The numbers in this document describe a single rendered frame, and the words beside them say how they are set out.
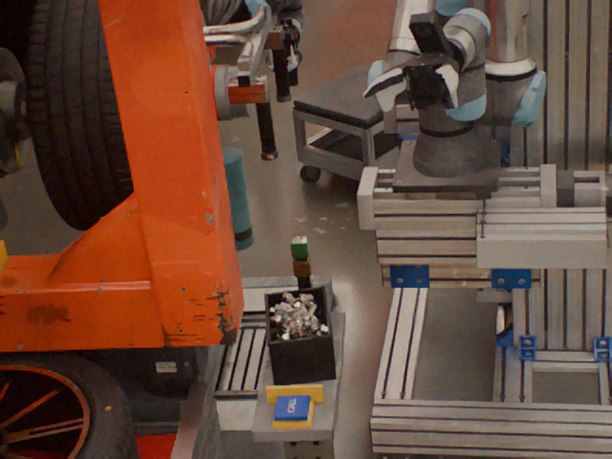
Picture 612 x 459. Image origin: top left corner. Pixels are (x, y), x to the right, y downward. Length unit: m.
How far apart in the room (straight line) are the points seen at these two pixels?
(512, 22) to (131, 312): 1.00
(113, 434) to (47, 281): 0.40
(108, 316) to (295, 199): 1.75
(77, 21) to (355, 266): 1.42
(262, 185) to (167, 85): 2.09
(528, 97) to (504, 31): 0.14
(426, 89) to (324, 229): 2.08
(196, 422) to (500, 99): 0.94
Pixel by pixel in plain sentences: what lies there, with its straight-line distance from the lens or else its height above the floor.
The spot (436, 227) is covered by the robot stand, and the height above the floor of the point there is 0.69.
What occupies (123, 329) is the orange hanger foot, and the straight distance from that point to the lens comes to 2.63.
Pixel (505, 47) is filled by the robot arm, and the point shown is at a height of 1.11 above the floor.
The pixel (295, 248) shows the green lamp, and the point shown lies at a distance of 2.67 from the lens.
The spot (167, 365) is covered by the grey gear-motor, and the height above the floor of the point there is 0.33.
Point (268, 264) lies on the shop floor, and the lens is 3.89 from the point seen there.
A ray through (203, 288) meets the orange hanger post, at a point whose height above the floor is 0.67.
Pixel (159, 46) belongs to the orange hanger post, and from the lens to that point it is 2.30.
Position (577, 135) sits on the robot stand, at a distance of 2.72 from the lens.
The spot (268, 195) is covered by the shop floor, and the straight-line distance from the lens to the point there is 4.31.
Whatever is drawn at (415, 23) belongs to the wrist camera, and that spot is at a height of 1.31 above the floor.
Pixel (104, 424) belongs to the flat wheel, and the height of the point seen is 0.50.
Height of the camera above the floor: 2.00
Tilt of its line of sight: 29 degrees down
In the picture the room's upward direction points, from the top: 7 degrees counter-clockwise
